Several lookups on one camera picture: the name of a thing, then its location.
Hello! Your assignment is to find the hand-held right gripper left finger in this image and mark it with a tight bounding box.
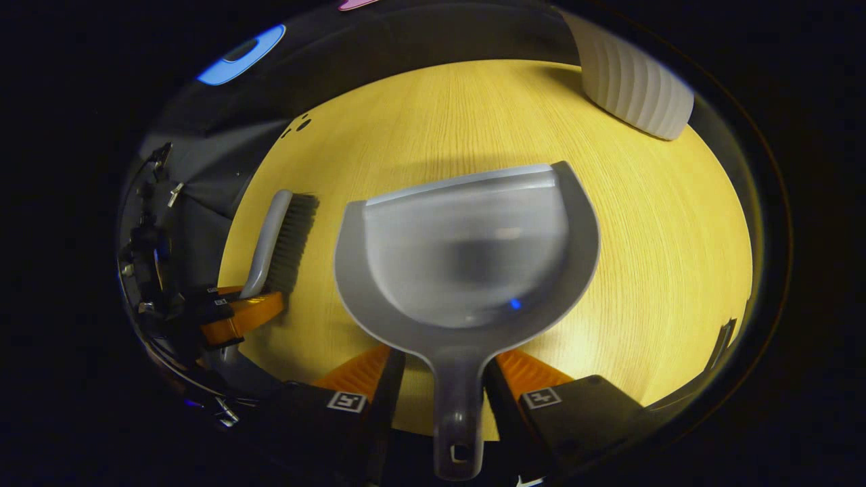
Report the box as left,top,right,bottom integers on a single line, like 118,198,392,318
260,345,407,484

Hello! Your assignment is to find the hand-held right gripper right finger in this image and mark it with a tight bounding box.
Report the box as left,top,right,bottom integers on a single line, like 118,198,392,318
482,349,649,484

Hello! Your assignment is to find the small grey broom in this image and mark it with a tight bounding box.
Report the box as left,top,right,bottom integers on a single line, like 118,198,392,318
238,189,320,300

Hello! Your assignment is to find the grey dustpan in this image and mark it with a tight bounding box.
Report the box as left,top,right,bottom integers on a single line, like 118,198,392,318
334,160,601,482

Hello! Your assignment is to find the white ribbed garbage bin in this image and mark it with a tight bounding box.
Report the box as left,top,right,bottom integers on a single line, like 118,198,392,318
560,8,696,141

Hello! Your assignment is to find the yellow wooden desktop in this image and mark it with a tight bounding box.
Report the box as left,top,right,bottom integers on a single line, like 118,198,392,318
218,60,754,440

